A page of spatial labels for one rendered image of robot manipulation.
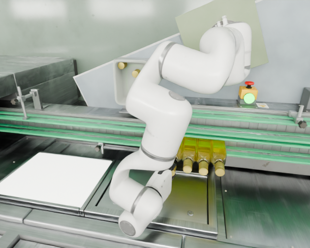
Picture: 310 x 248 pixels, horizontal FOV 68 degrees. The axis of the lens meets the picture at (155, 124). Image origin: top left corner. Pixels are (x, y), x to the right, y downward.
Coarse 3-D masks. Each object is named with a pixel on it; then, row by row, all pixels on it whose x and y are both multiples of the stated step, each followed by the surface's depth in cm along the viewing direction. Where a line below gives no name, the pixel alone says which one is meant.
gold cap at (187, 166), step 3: (186, 159) 88; (189, 159) 88; (186, 162) 86; (189, 162) 86; (192, 162) 88; (183, 165) 86; (186, 165) 84; (189, 165) 84; (183, 168) 85; (186, 168) 84; (189, 168) 84; (186, 171) 85; (189, 171) 85
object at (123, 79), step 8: (128, 64) 113; (136, 64) 113; (144, 64) 112; (120, 72) 114; (128, 72) 115; (120, 80) 115; (128, 80) 117; (120, 88) 117; (128, 88) 118; (120, 96) 118; (120, 104) 115
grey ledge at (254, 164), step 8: (232, 160) 111; (240, 160) 110; (248, 160) 109; (256, 160) 108; (264, 160) 107; (248, 168) 111; (256, 168) 110; (264, 168) 109; (272, 168) 108; (280, 168) 107; (288, 168) 107; (296, 168) 106; (304, 168) 105
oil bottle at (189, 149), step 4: (188, 140) 100; (192, 140) 100; (196, 140) 100; (184, 144) 97; (188, 144) 96; (192, 144) 96; (196, 144) 97; (184, 148) 93; (188, 148) 93; (192, 148) 93; (196, 148) 94; (184, 152) 91; (188, 152) 91; (192, 152) 91; (184, 156) 91; (192, 156) 90; (192, 160) 91
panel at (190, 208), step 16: (112, 160) 112; (112, 176) 100; (144, 176) 101; (176, 176) 101; (192, 176) 101; (208, 176) 100; (96, 192) 90; (176, 192) 92; (192, 192) 92; (208, 192) 91; (48, 208) 85; (64, 208) 83; (80, 208) 83; (96, 208) 83; (112, 208) 84; (176, 208) 84; (192, 208) 84; (208, 208) 84; (160, 224) 77; (176, 224) 76; (192, 224) 76; (208, 224) 76
